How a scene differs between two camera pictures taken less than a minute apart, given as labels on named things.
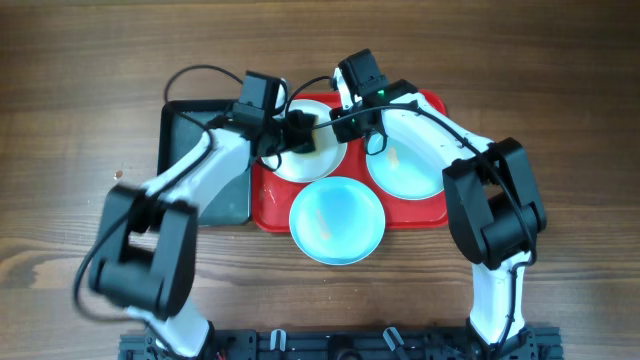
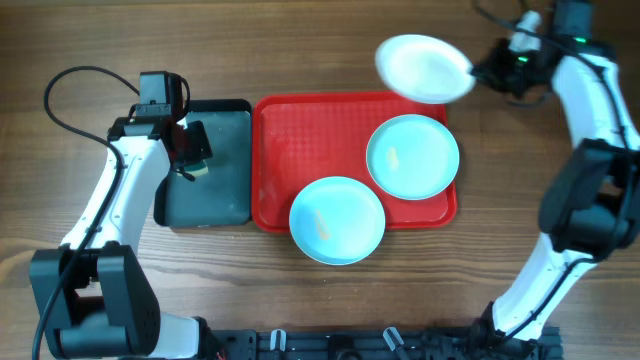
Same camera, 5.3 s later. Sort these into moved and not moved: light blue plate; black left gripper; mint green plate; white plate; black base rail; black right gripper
Moved: white plate; black right gripper; black left gripper
Not moved: black base rail; light blue plate; mint green plate
